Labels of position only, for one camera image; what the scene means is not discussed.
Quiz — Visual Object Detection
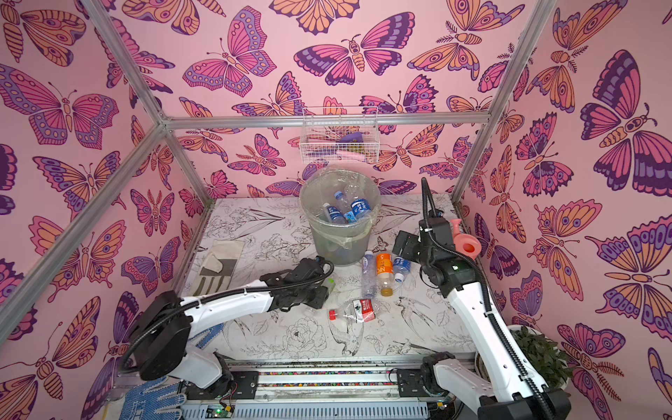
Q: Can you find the pink plastic watering can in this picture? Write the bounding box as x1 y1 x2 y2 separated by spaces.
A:
450 219 482 259

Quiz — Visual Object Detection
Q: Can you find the red white label bottle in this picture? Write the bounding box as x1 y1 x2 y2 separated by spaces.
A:
328 299 376 324

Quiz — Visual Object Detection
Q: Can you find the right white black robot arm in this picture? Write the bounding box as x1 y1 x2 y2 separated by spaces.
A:
393 218 572 419

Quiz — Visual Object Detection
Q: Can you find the orange label bottle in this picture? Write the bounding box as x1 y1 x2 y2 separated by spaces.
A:
376 253 395 297

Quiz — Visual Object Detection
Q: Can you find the potted green plant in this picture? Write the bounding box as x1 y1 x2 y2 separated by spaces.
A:
474 324 574 392

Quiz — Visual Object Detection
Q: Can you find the beige grey work glove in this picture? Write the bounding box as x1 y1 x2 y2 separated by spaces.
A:
190 240 244 296

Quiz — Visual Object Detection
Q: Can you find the purple label clear bottle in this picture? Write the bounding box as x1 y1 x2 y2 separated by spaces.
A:
362 250 377 299

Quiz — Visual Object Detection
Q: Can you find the blue label bottle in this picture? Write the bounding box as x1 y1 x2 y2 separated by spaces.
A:
351 198 372 221
393 257 411 284
323 203 348 225

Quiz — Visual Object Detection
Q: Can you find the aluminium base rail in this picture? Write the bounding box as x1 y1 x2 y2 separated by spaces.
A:
181 360 475 419

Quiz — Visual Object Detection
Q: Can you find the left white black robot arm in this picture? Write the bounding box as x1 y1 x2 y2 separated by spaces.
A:
117 257 334 397

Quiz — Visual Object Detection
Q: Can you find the grey mesh waste bin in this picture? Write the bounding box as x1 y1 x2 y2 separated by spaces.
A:
299 166 381 266

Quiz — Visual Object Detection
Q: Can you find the blue dotted work glove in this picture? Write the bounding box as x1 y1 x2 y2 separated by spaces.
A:
120 376 187 420

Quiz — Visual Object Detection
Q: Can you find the white wire wall basket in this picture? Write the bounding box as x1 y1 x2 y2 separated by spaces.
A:
297 106 381 165

